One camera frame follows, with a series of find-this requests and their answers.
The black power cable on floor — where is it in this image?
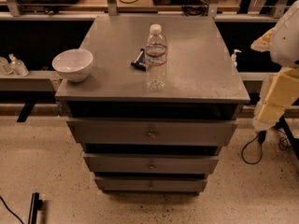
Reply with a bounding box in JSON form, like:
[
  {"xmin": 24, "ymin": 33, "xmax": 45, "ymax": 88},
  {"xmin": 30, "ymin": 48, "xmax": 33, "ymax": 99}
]
[{"xmin": 241, "ymin": 130, "xmax": 292, "ymax": 165}]

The grey top drawer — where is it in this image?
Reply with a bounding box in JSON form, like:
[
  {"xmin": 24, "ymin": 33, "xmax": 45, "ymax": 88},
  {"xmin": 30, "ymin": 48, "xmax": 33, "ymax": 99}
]
[{"xmin": 67, "ymin": 119, "xmax": 236, "ymax": 147}]

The black and white razor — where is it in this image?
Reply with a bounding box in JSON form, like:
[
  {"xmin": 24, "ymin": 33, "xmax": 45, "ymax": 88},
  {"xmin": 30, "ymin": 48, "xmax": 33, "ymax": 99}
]
[{"xmin": 131, "ymin": 49, "xmax": 146, "ymax": 71}]

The small white pump bottle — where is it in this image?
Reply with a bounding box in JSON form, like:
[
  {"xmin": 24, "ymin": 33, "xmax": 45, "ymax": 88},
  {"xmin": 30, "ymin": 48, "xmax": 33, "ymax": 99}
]
[{"xmin": 231, "ymin": 49, "xmax": 242, "ymax": 67}]

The clear plastic water bottle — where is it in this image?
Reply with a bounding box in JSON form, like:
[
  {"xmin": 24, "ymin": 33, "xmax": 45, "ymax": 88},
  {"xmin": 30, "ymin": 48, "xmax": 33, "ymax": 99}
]
[{"xmin": 145, "ymin": 24, "xmax": 168, "ymax": 91}]

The black table leg right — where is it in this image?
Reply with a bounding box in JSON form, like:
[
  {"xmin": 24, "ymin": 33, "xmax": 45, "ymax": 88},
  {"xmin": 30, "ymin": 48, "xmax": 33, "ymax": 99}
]
[{"xmin": 278, "ymin": 117, "xmax": 299, "ymax": 160}]

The grey drawer cabinet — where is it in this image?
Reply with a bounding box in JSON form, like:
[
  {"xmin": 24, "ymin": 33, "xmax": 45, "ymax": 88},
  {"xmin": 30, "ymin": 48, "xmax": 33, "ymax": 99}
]
[{"xmin": 56, "ymin": 14, "xmax": 249, "ymax": 181}]

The black cable bottom left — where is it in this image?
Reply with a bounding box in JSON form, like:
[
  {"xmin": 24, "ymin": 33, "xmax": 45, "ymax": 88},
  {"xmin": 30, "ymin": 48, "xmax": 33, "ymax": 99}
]
[{"xmin": 0, "ymin": 195, "xmax": 25, "ymax": 224}]

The clear sanitizer bottle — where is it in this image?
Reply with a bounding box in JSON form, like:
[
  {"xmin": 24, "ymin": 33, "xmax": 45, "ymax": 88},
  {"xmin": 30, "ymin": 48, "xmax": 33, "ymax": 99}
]
[{"xmin": 8, "ymin": 53, "xmax": 29, "ymax": 77}]

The grey drawer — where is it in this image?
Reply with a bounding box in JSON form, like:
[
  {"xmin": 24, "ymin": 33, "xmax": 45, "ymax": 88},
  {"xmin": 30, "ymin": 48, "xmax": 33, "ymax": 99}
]
[
  {"xmin": 94, "ymin": 176, "xmax": 207, "ymax": 193},
  {"xmin": 83, "ymin": 154, "xmax": 218, "ymax": 175},
  {"xmin": 67, "ymin": 119, "xmax": 236, "ymax": 147}
]

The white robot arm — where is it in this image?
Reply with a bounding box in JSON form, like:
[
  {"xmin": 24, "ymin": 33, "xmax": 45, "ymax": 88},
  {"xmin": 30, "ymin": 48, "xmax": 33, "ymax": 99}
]
[{"xmin": 250, "ymin": 0, "xmax": 299, "ymax": 131}]

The black stand foot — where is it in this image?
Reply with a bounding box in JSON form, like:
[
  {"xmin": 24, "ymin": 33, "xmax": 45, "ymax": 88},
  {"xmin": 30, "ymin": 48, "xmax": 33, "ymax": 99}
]
[{"xmin": 27, "ymin": 192, "xmax": 43, "ymax": 224}]

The grey bottom drawer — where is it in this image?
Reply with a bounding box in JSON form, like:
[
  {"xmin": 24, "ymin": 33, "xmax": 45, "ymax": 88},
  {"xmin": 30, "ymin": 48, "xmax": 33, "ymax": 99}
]
[{"xmin": 94, "ymin": 176, "xmax": 207, "ymax": 193}]

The grey middle drawer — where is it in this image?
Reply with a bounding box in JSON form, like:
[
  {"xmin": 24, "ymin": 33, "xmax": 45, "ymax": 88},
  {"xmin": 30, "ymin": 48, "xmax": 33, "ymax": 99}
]
[{"xmin": 83, "ymin": 154, "xmax": 218, "ymax": 175}]

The white bowl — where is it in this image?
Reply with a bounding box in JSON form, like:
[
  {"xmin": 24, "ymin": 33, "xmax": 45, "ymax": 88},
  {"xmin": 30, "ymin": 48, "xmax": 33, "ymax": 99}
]
[{"xmin": 52, "ymin": 49, "xmax": 93, "ymax": 82}]

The clear bottle at left edge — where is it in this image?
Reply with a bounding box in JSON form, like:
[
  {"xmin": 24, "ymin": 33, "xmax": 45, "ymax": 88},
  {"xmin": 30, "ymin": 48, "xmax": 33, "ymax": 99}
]
[{"xmin": 0, "ymin": 57, "xmax": 12, "ymax": 75}]

